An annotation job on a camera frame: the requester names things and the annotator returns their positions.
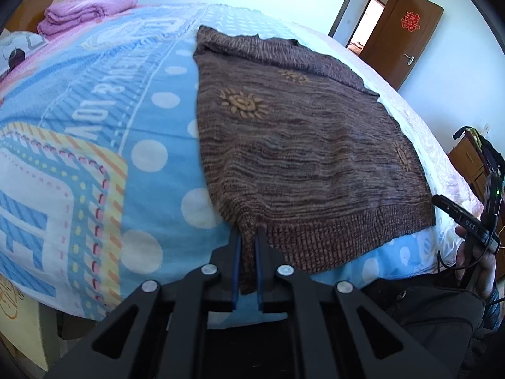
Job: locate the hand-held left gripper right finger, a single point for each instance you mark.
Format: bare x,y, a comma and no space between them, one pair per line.
260,280

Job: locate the cream printed box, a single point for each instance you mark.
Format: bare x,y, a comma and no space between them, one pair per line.
15,304

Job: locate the brown wooden door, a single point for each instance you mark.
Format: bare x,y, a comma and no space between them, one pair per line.
406,39

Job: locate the brown knitted sweater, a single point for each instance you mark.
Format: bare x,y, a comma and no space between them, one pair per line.
307,158

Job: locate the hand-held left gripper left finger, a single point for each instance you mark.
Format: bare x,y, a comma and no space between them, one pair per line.
236,276

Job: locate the brown door frame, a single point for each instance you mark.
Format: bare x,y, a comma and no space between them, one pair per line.
347,0

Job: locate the blue and pink printed bedsheet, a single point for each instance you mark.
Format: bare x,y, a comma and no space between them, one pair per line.
98,146

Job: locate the person's dark clothing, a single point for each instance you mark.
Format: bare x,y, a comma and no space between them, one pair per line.
426,316

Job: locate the person's right hand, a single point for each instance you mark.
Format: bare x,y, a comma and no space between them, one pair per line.
483,272

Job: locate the wooden cabinet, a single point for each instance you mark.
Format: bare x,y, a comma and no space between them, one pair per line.
467,158

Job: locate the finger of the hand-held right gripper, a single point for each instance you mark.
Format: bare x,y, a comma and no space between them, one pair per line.
447,205

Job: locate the dark green cloth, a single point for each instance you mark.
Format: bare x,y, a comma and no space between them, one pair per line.
483,146

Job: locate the cream and wood headboard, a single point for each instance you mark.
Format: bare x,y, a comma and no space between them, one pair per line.
35,4

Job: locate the folded pink quilt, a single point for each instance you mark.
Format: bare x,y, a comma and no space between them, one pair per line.
83,12

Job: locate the patterned pillow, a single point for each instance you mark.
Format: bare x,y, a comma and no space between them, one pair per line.
23,47

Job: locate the brown sofa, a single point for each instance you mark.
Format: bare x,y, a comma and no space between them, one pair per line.
356,47

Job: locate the red paper door decoration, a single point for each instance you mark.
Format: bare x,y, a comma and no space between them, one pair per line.
410,22

